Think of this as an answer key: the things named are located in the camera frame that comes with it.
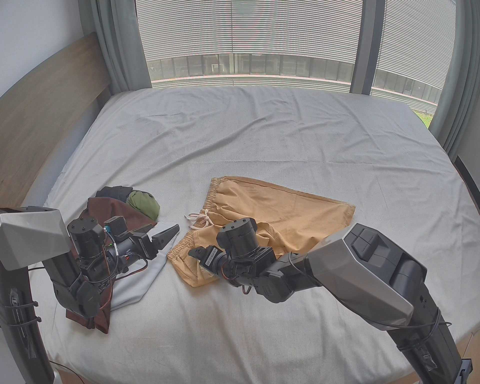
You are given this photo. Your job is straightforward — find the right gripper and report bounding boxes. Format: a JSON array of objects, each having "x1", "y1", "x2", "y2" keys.
[{"x1": 187, "y1": 245, "x2": 230, "y2": 277}]

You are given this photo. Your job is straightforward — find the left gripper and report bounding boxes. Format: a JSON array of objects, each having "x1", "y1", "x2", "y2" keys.
[{"x1": 112, "y1": 224, "x2": 180, "y2": 266}]

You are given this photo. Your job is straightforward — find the black cable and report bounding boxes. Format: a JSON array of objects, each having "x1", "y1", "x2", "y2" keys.
[{"x1": 49, "y1": 360, "x2": 81, "y2": 380}]

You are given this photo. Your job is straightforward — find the grey-green curtain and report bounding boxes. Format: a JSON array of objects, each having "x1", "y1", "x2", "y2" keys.
[
  {"x1": 77, "y1": 0, "x2": 152, "y2": 96},
  {"x1": 427, "y1": 0, "x2": 480, "y2": 162}
]

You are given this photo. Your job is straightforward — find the bed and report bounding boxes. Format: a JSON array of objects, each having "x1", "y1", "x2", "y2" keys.
[{"x1": 0, "y1": 32, "x2": 480, "y2": 384}]

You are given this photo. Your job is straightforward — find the brown garment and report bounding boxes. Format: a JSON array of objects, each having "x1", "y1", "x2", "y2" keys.
[{"x1": 64, "y1": 197, "x2": 158, "y2": 334}]

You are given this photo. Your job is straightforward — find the green garment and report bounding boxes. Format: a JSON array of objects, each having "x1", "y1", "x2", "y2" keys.
[{"x1": 125, "y1": 190, "x2": 161, "y2": 220}]

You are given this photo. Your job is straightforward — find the window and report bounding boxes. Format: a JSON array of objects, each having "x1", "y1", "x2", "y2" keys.
[{"x1": 134, "y1": 0, "x2": 457, "y2": 126}]

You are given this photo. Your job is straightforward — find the pale blue garment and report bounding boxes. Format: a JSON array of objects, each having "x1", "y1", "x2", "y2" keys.
[{"x1": 109, "y1": 221, "x2": 181, "y2": 312}]

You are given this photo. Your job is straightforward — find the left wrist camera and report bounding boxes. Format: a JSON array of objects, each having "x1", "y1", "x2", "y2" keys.
[{"x1": 103, "y1": 215, "x2": 132, "y2": 244}]

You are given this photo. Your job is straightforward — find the tan shorts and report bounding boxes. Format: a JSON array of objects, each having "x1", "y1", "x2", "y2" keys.
[{"x1": 166, "y1": 176, "x2": 356, "y2": 289}]

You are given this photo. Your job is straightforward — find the black garment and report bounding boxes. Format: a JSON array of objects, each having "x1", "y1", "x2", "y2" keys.
[{"x1": 95, "y1": 185, "x2": 134, "y2": 201}]

